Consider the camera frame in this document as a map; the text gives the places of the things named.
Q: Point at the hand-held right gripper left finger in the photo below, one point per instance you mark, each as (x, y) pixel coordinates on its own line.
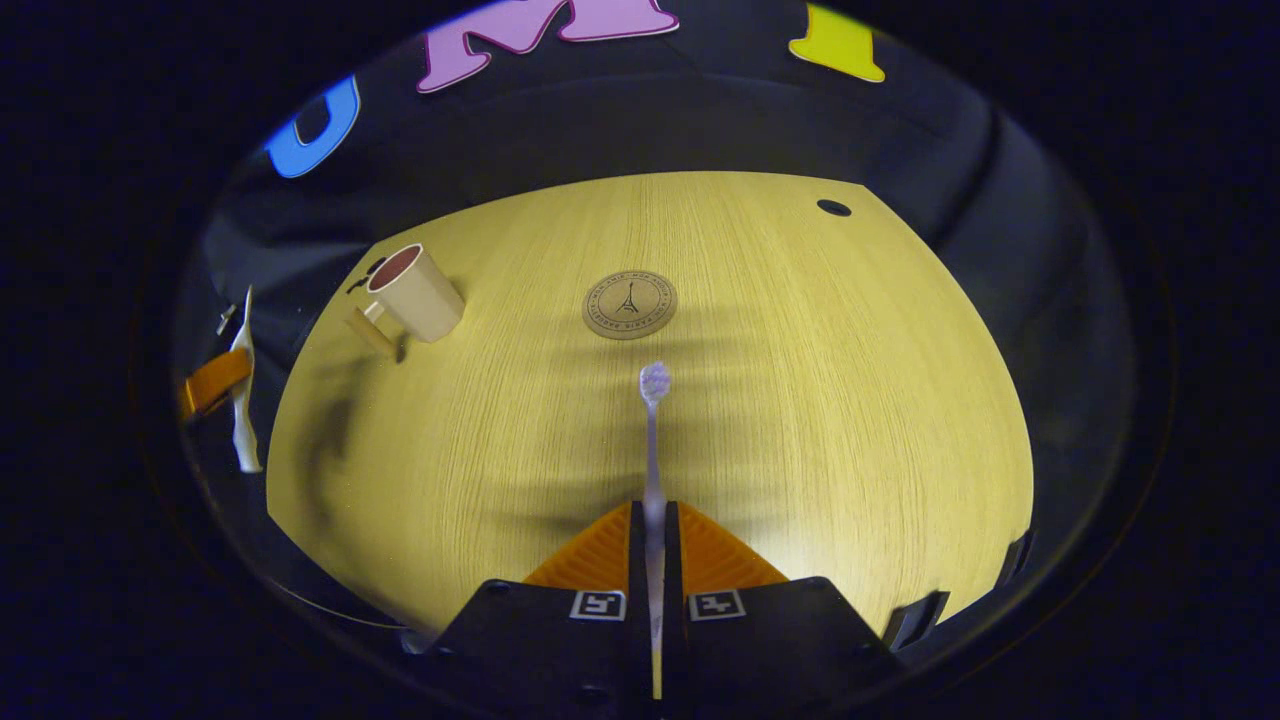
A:
(638, 570)

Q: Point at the clear toothbrush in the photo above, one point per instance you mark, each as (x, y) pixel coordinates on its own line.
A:
(654, 385)

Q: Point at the beige cup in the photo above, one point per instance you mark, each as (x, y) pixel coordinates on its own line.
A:
(420, 295)

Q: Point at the wooden desktop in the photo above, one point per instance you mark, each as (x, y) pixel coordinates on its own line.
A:
(800, 400)

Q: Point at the black backdrop cloth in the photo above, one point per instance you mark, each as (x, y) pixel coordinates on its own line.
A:
(700, 120)

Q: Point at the round brown coaster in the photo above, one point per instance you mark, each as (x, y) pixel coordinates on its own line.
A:
(630, 305)

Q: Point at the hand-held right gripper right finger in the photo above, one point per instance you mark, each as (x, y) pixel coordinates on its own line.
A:
(672, 570)

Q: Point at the black desk edge bracket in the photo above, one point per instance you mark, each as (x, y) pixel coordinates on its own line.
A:
(1015, 558)
(915, 620)

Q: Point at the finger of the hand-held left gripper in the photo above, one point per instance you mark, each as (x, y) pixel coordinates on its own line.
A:
(215, 385)

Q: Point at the white toothpaste tube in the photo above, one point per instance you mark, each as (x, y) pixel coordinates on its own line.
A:
(243, 430)

